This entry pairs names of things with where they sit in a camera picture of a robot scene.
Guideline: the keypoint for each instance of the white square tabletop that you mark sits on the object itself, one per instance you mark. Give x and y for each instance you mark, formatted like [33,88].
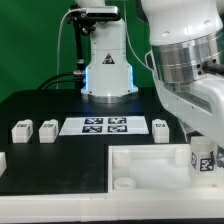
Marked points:
[162,166]

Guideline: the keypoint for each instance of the white front fence wall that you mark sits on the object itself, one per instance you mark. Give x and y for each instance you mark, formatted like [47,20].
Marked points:
[132,205]

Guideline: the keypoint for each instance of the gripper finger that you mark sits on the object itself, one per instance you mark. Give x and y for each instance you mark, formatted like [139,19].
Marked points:
[220,157]

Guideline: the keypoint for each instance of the black camera stand pole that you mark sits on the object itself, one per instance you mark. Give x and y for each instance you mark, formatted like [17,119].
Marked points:
[79,52]

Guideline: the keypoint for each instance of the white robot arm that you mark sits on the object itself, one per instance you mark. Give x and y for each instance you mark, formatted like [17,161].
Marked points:
[186,60]

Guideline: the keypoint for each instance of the white sheet with markers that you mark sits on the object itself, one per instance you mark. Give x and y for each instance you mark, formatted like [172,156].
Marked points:
[115,125]

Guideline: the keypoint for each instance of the white left fence block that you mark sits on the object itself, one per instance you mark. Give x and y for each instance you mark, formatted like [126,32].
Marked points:
[3,164]

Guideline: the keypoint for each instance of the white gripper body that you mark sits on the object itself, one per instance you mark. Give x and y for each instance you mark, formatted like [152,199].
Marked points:
[201,108]

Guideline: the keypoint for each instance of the black camera on stand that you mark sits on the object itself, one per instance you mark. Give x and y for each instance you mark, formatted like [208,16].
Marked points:
[106,13]

